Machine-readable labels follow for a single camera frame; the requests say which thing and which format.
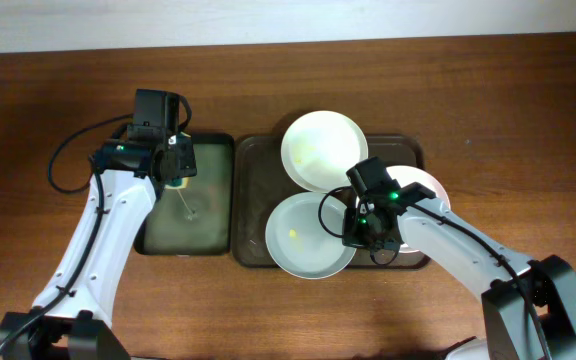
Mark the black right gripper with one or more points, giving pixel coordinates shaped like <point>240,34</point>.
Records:
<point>350,231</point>

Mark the brown serving tray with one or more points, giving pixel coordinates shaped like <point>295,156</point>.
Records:
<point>261,183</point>

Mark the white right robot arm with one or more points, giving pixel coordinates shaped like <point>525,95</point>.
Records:
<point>529,306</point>

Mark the cream plate top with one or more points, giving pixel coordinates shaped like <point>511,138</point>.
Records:
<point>319,147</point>

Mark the white plate right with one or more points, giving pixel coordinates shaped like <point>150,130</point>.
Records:
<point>425,182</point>

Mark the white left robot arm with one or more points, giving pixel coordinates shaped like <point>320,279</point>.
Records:
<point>72,317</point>

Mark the grey white plate bottom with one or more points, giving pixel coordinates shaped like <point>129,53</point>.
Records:
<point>299,236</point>

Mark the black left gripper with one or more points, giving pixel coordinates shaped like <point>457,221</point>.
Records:
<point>186,144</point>

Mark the green yellow sponge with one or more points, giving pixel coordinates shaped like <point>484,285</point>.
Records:
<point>177,183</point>

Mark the black water tray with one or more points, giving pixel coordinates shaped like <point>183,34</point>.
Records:
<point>195,220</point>

